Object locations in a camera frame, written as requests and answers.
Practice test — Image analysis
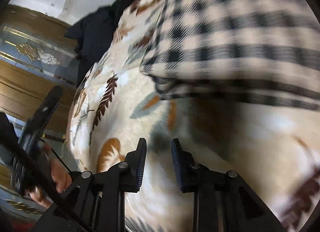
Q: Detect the dark navy garment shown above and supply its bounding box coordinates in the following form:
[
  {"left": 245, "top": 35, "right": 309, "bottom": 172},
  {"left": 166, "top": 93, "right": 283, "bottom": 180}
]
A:
[{"left": 65, "top": 0, "right": 135, "bottom": 87}]

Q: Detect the black beige checkered shirt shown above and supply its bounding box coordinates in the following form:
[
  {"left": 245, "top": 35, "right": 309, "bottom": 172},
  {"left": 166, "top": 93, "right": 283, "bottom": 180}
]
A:
[{"left": 140, "top": 0, "right": 319, "bottom": 111}]

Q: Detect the cream leaf-pattern blanket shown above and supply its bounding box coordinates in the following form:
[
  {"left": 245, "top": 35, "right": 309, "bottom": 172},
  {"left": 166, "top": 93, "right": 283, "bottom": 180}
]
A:
[{"left": 70, "top": 0, "right": 319, "bottom": 231}]

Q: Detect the person's left hand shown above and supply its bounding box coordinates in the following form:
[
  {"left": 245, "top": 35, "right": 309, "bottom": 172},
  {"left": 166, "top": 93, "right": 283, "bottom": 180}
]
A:
[{"left": 25, "top": 157, "right": 72, "bottom": 209}]

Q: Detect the wooden glass-panel wardrobe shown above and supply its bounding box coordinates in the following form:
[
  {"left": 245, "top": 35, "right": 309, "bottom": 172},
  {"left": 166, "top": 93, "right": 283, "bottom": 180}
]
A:
[{"left": 0, "top": 4, "right": 81, "bottom": 225}]

